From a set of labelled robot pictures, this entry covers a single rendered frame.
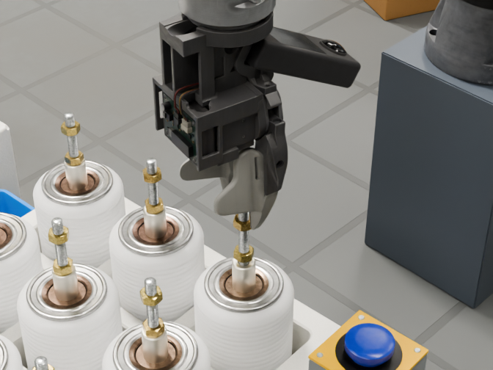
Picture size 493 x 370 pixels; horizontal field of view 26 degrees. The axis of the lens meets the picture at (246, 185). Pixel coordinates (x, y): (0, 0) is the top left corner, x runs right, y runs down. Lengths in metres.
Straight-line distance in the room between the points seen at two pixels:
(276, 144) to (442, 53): 0.41
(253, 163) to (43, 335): 0.26
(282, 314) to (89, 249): 0.25
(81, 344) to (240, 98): 0.30
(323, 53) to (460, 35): 0.36
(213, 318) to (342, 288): 0.41
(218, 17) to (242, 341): 0.34
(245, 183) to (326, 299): 0.49
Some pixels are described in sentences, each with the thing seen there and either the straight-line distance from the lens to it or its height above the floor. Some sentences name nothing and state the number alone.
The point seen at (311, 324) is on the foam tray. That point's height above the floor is 0.18.
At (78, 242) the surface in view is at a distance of 1.14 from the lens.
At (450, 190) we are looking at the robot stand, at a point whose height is 0.16.
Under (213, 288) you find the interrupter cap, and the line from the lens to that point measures 1.01.
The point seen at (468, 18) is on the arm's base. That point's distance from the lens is 1.22.
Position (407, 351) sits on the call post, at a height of 0.31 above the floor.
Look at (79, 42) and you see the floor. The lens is 1.89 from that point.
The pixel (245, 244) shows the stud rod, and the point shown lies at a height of 0.30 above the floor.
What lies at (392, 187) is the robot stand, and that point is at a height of 0.12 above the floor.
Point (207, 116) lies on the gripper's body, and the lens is 0.82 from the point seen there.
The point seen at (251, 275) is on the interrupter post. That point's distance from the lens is 1.00.
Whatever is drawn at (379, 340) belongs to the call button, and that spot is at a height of 0.33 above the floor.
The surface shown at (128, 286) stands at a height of 0.21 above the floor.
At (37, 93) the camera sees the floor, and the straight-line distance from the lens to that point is 1.77.
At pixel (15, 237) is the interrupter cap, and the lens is 1.09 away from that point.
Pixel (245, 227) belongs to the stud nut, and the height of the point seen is 0.33.
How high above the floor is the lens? 0.95
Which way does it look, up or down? 38 degrees down
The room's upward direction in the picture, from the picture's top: straight up
